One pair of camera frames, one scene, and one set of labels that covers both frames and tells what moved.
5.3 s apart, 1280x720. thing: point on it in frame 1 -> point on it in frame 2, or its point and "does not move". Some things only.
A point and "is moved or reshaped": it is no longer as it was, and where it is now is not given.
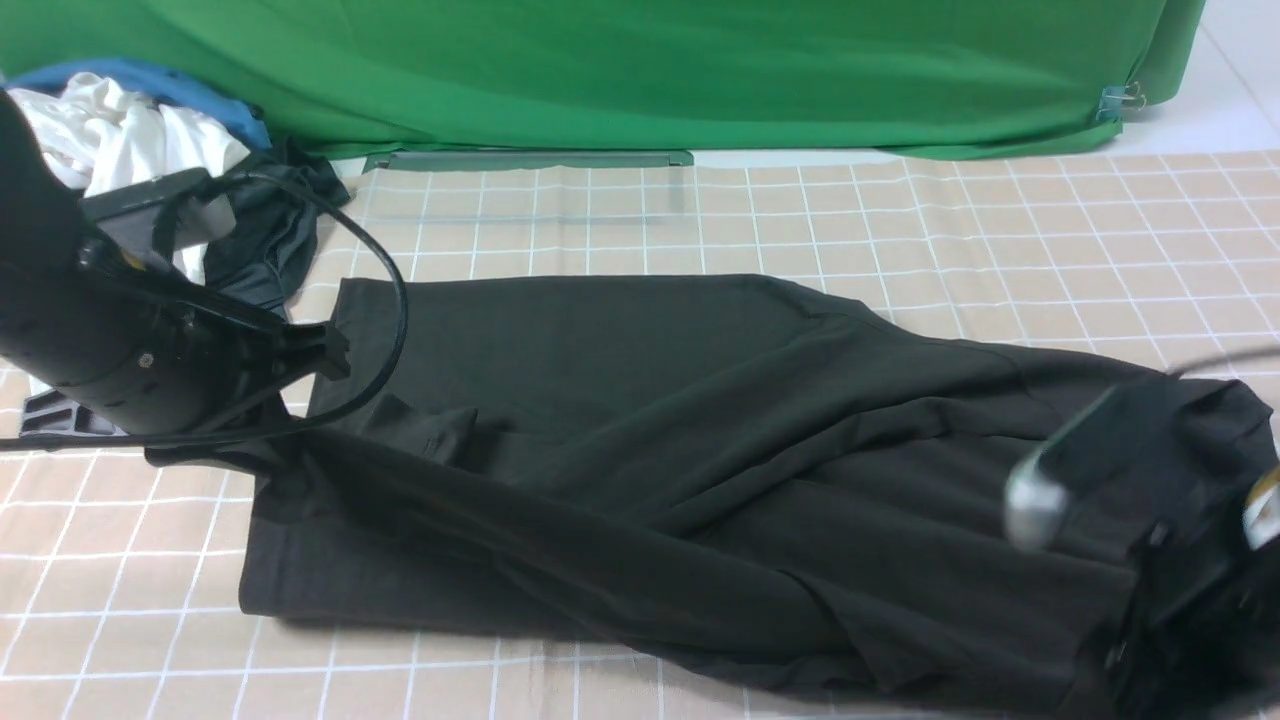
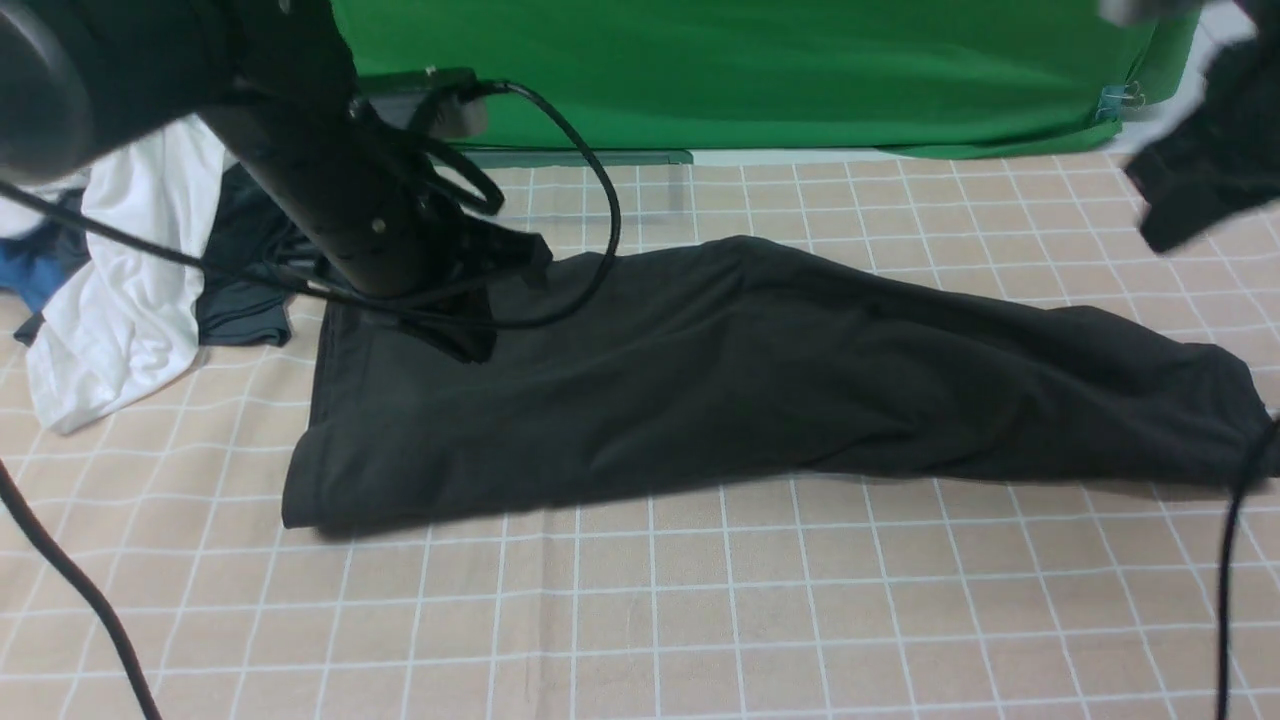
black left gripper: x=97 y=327 -> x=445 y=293
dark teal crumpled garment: x=279 y=195 does not move
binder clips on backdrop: x=1123 y=97 does not move
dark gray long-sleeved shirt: x=730 y=474 is moved or reshaped
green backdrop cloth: x=382 y=79 does not move
